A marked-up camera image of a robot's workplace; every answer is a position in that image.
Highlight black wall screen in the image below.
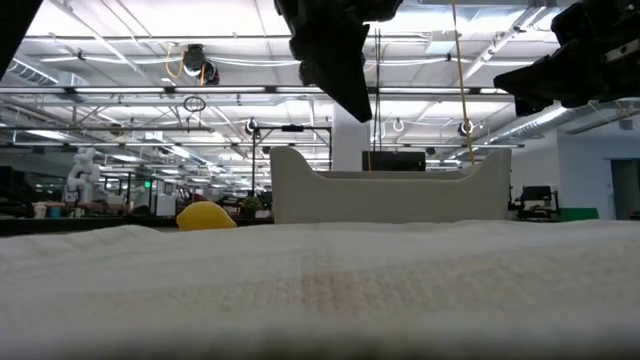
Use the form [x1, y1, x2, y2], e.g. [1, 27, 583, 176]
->
[361, 150, 427, 173]

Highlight green box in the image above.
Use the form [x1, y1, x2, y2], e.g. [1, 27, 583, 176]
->
[559, 207, 601, 223]

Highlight yellow toy fruit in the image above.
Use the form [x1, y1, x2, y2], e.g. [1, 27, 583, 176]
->
[175, 200, 238, 232]

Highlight black table edge frame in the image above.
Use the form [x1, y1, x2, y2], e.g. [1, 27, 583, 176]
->
[0, 215, 275, 237]

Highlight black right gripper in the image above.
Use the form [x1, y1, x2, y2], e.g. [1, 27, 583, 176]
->
[493, 0, 640, 118]

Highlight large ceiling cable reel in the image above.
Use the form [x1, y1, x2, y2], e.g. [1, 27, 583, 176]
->
[181, 43, 222, 86]

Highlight small potted plant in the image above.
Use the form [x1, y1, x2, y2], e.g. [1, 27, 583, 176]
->
[239, 195, 264, 220]

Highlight black gantry frame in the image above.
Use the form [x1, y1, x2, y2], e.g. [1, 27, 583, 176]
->
[251, 124, 334, 199]

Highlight white cabinet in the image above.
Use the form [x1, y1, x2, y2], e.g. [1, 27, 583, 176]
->
[154, 193, 178, 217]

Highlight white checked cloth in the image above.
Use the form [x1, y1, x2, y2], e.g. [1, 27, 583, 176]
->
[0, 218, 640, 360]

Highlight white plastic handled bin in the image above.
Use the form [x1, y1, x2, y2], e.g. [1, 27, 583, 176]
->
[269, 145, 513, 225]

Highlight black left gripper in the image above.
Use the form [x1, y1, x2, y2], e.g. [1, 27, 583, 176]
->
[273, 0, 404, 124]

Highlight black workstation machine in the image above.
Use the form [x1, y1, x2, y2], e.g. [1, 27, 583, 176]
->
[508, 185, 562, 222]

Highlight yellow hanging cable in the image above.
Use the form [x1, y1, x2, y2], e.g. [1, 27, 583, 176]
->
[450, 0, 477, 166]

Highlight white building pillar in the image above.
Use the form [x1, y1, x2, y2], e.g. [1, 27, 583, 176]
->
[331, 102, 372, 174]

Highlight silver ceiling duct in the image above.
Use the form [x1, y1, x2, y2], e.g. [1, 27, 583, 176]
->
[492, 105, 640, 147]

